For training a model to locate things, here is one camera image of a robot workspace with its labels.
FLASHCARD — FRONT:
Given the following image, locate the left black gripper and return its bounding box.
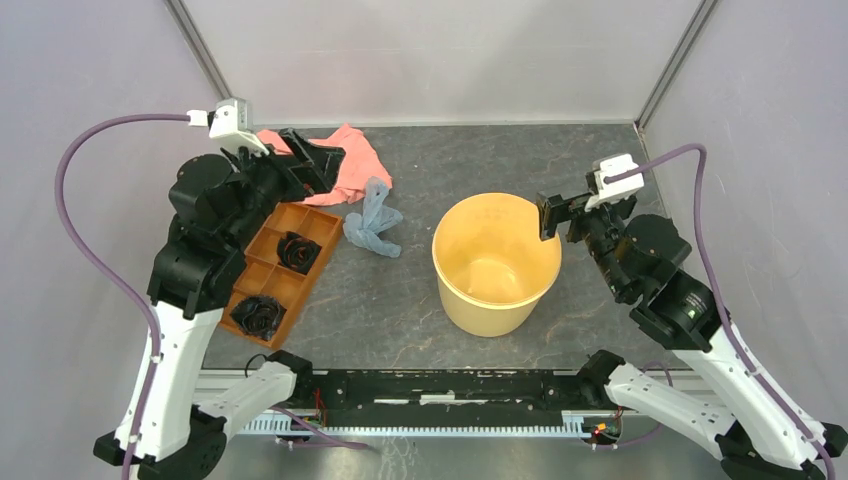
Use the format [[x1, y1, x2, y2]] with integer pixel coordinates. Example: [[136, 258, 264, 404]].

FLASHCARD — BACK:
[[223, 126, 346, 250]]

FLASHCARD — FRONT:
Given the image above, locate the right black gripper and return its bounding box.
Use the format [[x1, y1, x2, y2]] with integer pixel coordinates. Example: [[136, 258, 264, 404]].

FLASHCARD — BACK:
[[533, 187, 634, 296]]

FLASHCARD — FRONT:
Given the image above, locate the blue plastic trash bag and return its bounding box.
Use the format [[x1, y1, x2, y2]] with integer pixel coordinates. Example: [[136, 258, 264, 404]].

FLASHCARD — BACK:
[[343, 177, 404, 258]]

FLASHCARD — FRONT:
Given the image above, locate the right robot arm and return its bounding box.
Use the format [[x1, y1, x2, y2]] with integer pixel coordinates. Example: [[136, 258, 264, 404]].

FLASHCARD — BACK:
[[536, 194, 847, 479]]

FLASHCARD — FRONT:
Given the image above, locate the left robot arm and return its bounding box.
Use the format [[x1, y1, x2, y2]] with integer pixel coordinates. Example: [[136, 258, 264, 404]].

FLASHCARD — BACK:
[[93, 129, 345, 479]]

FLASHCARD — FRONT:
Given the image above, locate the yellow trash bin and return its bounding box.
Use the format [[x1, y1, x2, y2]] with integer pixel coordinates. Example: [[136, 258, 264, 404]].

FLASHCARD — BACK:
[[431, 192, 562, 338]]

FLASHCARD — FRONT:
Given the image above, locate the pink cloth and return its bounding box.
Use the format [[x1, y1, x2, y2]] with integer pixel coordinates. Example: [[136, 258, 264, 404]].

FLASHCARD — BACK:
[[283, 123, 393, 207]]

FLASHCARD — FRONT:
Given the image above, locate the black bag roll upper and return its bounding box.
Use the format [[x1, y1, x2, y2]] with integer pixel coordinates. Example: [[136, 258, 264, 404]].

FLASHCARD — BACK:
[[276, 231, 322, 275]]

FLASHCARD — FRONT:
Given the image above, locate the black bag roll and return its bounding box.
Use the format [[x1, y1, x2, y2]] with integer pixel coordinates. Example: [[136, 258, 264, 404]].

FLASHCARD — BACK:
[[230, 295, 287, 341], [276, 231, 322, 275]]

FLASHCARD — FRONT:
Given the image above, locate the orange compartment tray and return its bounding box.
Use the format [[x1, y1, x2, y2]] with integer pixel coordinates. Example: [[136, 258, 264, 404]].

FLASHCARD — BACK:
[[218, 203, 342, 349]]

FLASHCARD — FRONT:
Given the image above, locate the black bag roll lower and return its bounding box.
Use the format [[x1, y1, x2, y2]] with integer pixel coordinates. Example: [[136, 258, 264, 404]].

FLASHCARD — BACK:
[[230, 295, 287, 341]]

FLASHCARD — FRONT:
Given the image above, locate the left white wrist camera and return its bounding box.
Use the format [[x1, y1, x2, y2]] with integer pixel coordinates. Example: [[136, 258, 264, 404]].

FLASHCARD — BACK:
[[186, 97, 270, 156]]

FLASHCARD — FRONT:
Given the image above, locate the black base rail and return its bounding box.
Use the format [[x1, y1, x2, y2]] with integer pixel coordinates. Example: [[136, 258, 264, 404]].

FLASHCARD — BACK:
[[280, 369, 617, 438]]

